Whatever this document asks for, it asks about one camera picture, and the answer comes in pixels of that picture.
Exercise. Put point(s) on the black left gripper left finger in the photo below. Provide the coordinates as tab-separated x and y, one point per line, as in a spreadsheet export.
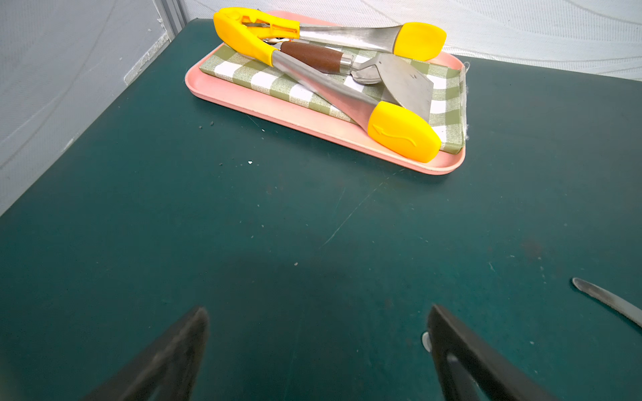
166	369

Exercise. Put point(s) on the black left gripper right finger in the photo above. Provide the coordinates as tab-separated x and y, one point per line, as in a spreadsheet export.
464	363

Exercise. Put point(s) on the left small sickle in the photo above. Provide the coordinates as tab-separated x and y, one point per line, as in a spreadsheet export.
609	299

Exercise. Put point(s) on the yellow-tipped steel tongs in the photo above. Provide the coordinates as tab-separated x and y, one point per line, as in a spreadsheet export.
257	34

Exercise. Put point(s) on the green checkered cloth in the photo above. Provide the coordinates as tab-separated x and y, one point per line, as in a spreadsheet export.
448	101

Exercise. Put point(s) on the pink plastic tray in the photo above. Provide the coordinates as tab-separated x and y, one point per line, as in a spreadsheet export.
296	117

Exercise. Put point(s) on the wooden-handled steel spatula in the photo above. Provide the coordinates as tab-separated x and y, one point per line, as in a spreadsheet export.
404	85

